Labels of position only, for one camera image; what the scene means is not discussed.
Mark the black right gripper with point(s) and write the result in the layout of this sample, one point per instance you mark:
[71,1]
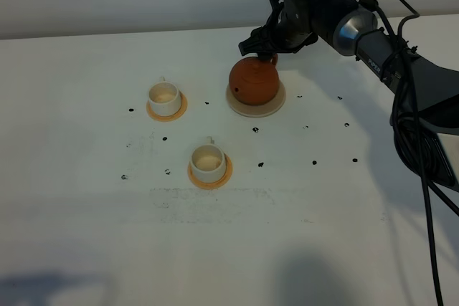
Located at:
[287,30]

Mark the brown clay teapot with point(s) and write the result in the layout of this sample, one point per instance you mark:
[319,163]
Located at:
[253,81]

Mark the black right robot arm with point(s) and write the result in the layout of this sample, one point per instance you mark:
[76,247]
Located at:
[425,95]

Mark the beige round teapot saucer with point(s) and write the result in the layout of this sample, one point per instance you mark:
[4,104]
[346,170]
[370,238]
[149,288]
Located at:
[257,111]

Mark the white teacup far left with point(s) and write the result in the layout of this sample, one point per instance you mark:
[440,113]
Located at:
[164,98]

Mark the white teacup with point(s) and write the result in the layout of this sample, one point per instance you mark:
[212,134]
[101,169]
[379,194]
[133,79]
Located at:
[208,162]
[164,98]

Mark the orange coaster far left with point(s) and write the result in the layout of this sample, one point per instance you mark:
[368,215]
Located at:
[170,118]

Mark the orange coaster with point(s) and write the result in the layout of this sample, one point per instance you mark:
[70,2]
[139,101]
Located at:
[170,118]
[217,184]

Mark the white teacup near centre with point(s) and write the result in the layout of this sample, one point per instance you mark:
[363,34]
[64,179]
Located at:
[208,162]

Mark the orange coaster near centre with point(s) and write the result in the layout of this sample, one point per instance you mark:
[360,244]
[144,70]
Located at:
[217,184]

